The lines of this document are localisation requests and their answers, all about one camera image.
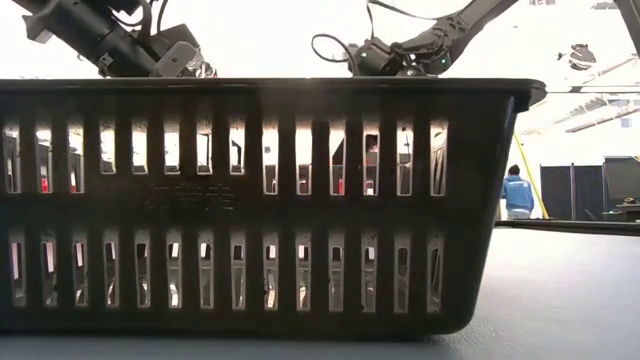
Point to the black plastic slotted basket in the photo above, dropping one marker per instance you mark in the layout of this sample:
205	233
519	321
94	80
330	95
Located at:
320	210

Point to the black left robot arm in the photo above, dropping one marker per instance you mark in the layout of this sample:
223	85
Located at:
90	35

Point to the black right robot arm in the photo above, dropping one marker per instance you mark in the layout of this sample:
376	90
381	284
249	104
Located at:
450	30

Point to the red crate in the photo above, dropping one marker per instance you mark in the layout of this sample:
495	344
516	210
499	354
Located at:
44	186

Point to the person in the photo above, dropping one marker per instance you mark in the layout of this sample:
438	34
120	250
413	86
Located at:
517	195

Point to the black partition panels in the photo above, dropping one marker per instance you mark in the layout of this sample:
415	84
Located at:
560	192

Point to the dark monitor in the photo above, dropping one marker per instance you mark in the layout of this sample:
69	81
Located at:
620	180

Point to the black table frame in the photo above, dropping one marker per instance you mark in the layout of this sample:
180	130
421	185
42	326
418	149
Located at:
575	227

